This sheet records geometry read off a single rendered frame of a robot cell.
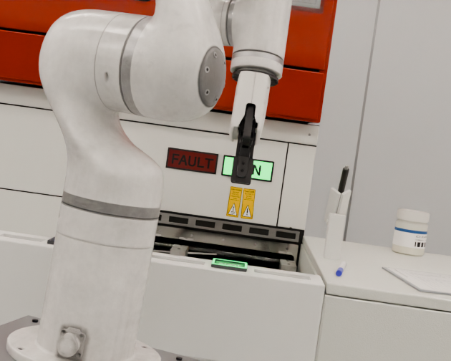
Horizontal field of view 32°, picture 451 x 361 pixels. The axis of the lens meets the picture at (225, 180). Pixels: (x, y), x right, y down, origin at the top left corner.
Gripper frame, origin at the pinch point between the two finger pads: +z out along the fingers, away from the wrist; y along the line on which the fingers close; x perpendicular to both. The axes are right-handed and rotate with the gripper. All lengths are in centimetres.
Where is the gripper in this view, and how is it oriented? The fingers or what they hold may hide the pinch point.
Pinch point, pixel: (242, 170)
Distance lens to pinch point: 124.8
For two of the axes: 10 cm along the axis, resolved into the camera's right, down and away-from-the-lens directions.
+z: -1.4, 9.8, -1.6
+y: -0.1, -1.6, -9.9
